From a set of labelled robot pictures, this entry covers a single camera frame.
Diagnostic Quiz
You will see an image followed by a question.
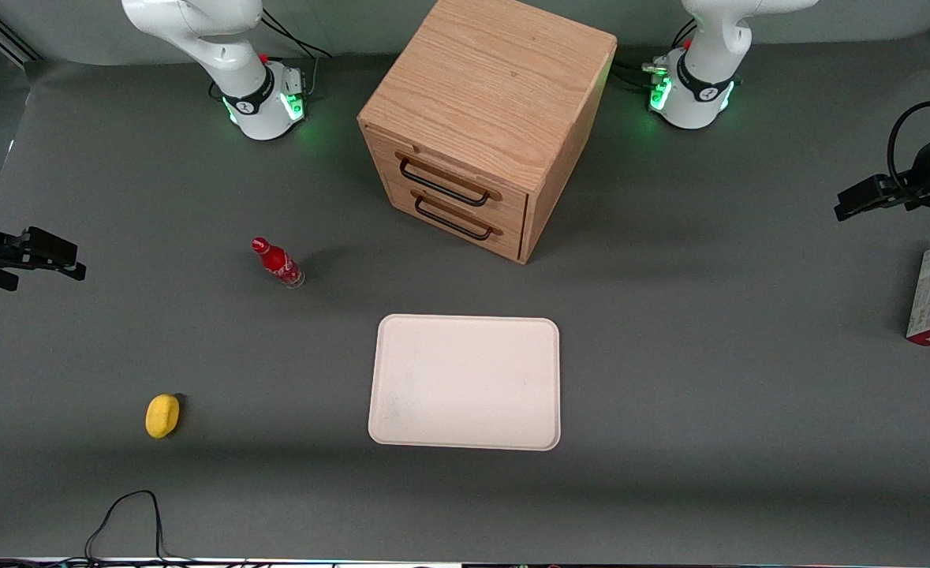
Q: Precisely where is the black metal drawer handle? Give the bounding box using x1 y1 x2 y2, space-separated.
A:
414 194 494 241
398 156 491 208

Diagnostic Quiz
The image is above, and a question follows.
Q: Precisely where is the wooden drawer front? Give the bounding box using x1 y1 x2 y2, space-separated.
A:
364 126 530 224
382 175 525 263

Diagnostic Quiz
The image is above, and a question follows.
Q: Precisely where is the beige rectangular tray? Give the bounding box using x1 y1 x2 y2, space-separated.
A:
367 313 562 452

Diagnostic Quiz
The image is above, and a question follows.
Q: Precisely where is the aluminium frame rail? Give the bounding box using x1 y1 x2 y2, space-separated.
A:
0 14 43 67

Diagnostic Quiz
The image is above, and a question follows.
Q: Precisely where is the yellow lemon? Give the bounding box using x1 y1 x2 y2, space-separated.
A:
144 393 181 440

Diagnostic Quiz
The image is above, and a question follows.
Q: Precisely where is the black left arm base cable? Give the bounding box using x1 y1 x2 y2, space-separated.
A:
613 17 699 92

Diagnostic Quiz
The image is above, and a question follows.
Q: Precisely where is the black right arm base cable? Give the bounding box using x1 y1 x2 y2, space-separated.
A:
258 6 333 102

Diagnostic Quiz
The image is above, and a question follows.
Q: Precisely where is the red cola bottle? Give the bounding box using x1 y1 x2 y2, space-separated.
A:
250 236 306 290

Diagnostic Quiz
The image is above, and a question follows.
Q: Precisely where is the black left arm wrist cable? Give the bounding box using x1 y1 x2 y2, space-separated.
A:
887 100 930 200

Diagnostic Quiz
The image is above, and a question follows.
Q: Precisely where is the wooden drawer cabinet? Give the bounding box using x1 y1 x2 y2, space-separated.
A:
357 0 618 265

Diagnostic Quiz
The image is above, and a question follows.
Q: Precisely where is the black arm base cable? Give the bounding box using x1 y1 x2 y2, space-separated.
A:
613 17 699 92
258 6 333 102

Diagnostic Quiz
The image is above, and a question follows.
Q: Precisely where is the black cable on table edge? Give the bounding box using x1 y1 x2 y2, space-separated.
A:
0 489 197 568

